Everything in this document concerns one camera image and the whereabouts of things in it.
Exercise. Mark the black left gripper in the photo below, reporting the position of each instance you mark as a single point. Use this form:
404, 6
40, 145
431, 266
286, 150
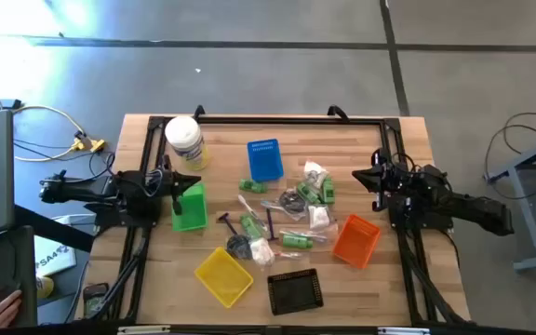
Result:
164, 186

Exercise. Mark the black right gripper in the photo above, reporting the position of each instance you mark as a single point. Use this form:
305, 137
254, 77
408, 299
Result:
392, 179

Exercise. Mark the green shampoo bottle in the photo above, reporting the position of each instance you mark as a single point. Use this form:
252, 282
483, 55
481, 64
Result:
297, 241
251, 226
328, 190
308, 192
252, 186

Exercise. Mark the black disposable razor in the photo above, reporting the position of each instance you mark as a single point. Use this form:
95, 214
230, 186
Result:
229, 223

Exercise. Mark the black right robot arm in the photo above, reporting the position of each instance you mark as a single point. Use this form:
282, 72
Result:
473, 207

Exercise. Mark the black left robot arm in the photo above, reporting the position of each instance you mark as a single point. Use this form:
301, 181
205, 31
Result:
86, 188

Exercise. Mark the green plastic basket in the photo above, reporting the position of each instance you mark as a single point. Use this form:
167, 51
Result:
196, 211

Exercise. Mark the white printed plastic bag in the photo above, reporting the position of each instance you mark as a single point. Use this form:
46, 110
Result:
314, 172

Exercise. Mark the yellow disinfecting wipes canister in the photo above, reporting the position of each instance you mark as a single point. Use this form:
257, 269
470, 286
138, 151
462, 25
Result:
183, 135

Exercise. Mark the bag of cotton swabs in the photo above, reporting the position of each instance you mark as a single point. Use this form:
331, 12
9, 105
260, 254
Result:
319, 216

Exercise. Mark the orange plastic basket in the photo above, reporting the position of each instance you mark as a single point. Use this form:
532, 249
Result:
356, 241

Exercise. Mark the blue plastic basket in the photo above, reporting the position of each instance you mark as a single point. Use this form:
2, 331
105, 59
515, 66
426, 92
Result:
264, 160

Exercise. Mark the yellow plastic basket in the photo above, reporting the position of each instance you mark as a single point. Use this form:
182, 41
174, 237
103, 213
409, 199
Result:
223, 277

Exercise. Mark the bagged white cotton pads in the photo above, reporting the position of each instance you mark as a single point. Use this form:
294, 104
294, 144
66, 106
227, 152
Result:
262, 251

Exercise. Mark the wrapped red white toothbrush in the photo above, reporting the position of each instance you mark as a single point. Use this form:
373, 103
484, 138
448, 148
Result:
289, 255

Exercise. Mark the black metal beam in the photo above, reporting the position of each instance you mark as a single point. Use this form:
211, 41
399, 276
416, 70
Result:
54, 228

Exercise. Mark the black plastic basket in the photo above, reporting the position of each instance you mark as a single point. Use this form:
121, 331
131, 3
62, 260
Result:
294, 291

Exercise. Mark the black handheld device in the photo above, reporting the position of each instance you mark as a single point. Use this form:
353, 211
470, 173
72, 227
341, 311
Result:
95, 300

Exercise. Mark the white printed booklet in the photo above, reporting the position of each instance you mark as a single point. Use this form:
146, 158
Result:
54, 258

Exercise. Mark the grey metal table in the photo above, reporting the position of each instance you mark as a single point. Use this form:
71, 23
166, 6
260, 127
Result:
526, 218

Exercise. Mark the yellow rounded object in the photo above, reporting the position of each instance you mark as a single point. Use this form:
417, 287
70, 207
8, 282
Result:
44, 287

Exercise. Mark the dark desk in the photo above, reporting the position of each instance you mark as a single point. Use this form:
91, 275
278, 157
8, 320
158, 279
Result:
26, 260

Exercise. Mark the black computer mouse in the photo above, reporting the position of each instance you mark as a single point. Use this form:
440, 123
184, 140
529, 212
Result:
9, 291

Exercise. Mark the black aluminium rig frame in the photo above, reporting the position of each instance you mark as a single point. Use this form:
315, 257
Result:
296, 120

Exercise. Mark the silver bracket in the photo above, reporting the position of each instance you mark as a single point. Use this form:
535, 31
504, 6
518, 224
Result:
143, 330
403, 331

